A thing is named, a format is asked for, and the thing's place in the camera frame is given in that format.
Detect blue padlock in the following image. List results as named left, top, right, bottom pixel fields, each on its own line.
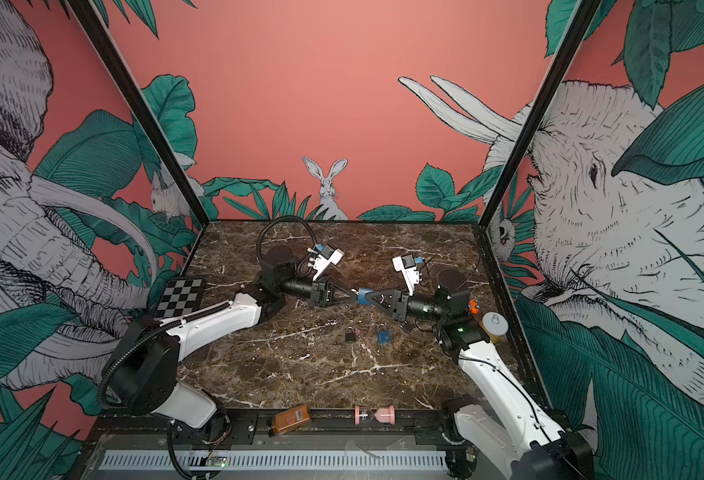
left=377, top=324, right=391, bottom=345
left=357, top=288, right=372, bottom=305

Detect dark grey padlock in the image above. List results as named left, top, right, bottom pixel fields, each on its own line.
left=344, top=327, right=357, bottom=343

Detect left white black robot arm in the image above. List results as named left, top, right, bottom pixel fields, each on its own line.
left=97, top=244, right=351, bottom=430

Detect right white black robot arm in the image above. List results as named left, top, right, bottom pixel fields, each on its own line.
left=358, top=269, right=596, bottom=479

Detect yellow orange can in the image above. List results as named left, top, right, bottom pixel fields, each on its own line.
left=482, top=312, right=509, bottom=343

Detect pink hourglass spool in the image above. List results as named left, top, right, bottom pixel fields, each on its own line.
left=354, top=405, right=396, bottom=425

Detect orange brown box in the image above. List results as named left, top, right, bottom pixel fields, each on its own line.
left=268, top=404, right=311, bottom=436

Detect black white checkerboard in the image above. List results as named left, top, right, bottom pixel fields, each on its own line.
left=153, top=277, right=207, bottom=319

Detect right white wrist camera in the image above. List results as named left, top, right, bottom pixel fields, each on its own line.
left=392, top=254, right=424, bottom=296

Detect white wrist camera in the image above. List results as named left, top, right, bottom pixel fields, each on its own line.
left=392, top=254, right=424, bottom=296
left=308, top=244, right=345, bottom=281

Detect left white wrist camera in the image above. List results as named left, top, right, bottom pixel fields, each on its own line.
left=308, top=244, right=345, bottom=281

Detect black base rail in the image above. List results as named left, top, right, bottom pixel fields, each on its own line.
left=224, top=408, right=460, bottom=446

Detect white slotted cable duct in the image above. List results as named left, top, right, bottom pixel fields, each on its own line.
left=98, top=450, right=448, bottom=472

